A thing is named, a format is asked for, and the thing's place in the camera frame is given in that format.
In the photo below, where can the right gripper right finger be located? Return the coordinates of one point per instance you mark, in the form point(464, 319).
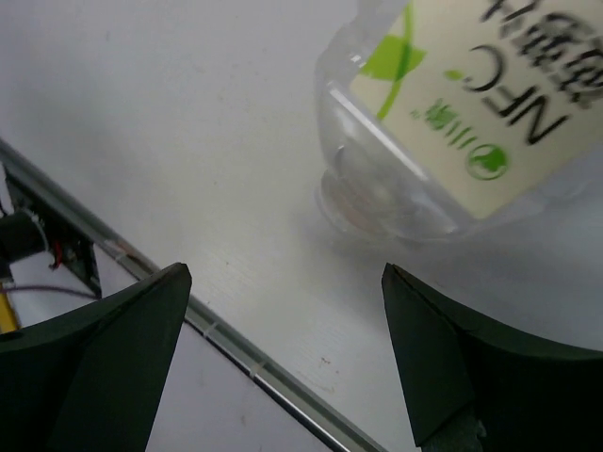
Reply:
point(472, 383)

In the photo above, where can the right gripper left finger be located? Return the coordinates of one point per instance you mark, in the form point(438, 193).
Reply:
point(92, 379)

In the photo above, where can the orange label white cap bottle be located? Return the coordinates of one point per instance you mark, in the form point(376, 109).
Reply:
point(440, 119)

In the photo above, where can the aluminium table edge rail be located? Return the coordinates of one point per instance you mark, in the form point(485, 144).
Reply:
point(326, 423)

